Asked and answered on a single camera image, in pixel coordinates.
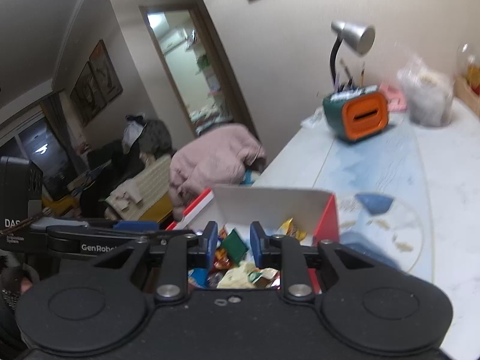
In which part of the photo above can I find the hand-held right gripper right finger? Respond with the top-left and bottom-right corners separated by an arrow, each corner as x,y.
249,221 -> 391,302

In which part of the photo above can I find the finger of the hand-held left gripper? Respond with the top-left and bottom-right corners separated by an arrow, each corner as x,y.
48,227 -> 170,242
86,220 -> 162,232

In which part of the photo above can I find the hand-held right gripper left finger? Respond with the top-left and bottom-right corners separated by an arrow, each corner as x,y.
90,220 -> 219,302

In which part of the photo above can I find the red yellow snack packet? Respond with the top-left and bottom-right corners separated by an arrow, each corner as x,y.
214,227 -> 233,271

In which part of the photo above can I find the blue cookie packet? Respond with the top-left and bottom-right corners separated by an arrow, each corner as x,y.
187,268 -> 209,289

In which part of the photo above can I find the pale yellow snack packet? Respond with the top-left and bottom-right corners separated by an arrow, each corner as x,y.
217,262 -> 263,289

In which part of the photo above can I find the golden yellow snack packet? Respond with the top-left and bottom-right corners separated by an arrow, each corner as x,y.
277,218 -> 307,241

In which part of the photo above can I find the red and white cardboard box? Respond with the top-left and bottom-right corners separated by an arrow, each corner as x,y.
165,185 -> 341,295

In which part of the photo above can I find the person's left hand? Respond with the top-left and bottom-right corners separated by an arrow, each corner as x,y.
15,275 -> 39,296

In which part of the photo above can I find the white lattice cushion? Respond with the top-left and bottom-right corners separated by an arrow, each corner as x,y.
105,154 -> 173,214

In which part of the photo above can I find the dark window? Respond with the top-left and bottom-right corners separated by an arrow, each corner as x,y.
0,94 -> 89,203

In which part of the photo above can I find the dark clothes heap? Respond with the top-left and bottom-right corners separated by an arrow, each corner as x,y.
80,112 -> 177,218

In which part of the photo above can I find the pink puffer jacket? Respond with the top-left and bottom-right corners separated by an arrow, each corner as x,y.
169,124 -> 268,214

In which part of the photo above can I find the orange green tissue box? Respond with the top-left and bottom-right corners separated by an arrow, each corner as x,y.
322,85 -> 389,143

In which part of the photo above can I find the white room shelf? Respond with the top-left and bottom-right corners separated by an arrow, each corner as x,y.
187,30 -> 222,98

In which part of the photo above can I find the white air conditioner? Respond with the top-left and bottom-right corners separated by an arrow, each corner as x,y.
159,30 -> 188,51

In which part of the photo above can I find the pink booklet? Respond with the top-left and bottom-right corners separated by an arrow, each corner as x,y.
379,82 -> 407,112

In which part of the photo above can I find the clear plastic bag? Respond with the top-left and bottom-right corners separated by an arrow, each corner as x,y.
397,56 -> 455,126

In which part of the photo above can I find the silver desk lamp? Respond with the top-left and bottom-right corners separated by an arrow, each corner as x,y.
329,20 -> 376,87

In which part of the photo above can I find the white cabinet with wooden top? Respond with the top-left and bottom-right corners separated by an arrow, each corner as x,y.
454,75 -> 480,117

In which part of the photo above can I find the glass dome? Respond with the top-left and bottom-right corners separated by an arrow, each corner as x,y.
455,43 -> 480,83

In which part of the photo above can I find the dark wall picture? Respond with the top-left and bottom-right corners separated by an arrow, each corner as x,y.
69,39 -> 124,126

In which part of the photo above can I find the brown door frame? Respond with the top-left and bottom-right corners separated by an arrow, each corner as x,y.
139,3 -> 259,139

